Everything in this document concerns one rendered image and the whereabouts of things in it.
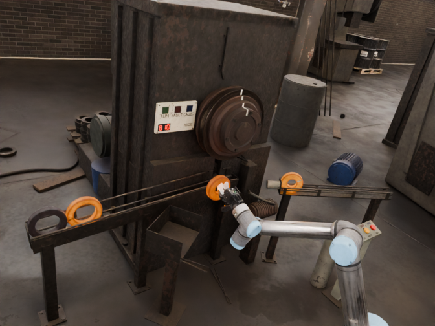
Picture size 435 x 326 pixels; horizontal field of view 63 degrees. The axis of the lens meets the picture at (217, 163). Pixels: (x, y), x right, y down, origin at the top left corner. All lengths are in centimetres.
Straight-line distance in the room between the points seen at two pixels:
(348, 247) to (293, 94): 340
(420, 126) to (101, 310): 364
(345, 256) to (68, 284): 175
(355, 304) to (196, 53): 151
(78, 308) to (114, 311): 22
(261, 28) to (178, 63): 59
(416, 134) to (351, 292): 297
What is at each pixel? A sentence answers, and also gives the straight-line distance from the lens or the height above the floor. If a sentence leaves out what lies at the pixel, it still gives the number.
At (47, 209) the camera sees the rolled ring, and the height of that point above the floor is 77.
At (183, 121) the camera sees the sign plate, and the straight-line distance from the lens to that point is 216.
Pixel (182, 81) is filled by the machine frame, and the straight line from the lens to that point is 209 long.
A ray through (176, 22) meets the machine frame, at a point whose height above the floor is 167.
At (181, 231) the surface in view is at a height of 61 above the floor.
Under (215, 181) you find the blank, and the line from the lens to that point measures 204.
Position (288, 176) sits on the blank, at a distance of 257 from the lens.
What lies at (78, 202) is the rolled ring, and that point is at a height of 77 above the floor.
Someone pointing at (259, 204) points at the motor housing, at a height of 53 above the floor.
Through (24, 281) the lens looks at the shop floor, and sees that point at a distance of 272.
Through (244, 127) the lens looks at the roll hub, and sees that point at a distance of 215.
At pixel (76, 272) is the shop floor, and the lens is 271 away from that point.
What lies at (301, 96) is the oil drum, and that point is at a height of 73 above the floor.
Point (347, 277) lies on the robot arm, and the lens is 180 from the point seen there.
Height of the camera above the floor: 190
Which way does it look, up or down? 27 degrees down
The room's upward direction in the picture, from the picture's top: 10 degrees clockwise
